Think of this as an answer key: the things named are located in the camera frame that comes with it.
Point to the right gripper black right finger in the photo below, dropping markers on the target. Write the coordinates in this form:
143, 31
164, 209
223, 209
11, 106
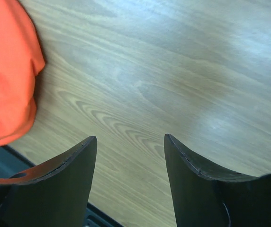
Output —
205, 194

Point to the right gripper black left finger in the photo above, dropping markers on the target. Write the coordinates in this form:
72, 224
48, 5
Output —
54, 193

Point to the orange t shirt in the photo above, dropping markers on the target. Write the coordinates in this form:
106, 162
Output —
21, 60

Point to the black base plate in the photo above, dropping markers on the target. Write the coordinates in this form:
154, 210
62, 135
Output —
11, 164

